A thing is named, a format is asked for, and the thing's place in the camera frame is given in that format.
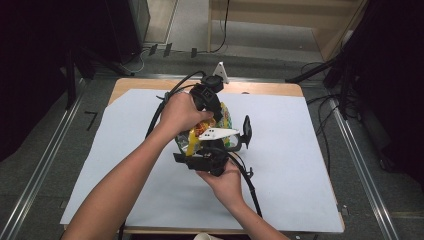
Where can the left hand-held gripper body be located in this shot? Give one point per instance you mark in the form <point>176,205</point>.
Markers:
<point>206,95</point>

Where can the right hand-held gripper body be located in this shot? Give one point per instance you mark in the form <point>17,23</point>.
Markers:
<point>213,161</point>

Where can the yellow green spout pouch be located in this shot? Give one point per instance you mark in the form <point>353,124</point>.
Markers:
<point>193,141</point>

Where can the clear jar with black lid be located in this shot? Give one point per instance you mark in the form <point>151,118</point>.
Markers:
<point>247,130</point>

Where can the person's right hand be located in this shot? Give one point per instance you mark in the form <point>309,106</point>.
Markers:
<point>226,186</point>

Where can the person's left hand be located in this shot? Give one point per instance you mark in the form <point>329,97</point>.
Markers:
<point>180,115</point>

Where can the black tape strip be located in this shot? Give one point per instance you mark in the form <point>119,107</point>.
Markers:
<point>194,52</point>
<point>167,49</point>

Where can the white paper sheet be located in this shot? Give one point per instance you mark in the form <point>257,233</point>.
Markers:
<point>293,186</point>

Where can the black stand leg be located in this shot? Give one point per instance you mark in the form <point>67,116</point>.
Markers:
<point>310,71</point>

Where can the black cabinet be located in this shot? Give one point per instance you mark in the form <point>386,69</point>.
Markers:
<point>126,30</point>

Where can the dark curtain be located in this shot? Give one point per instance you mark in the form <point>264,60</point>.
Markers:
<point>393,83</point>
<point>33,66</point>

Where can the long metal floor rail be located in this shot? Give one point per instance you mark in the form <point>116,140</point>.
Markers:
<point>363,166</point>
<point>260,78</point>
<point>43,166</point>

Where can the light wooden frame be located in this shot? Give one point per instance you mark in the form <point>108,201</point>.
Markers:
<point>266,10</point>

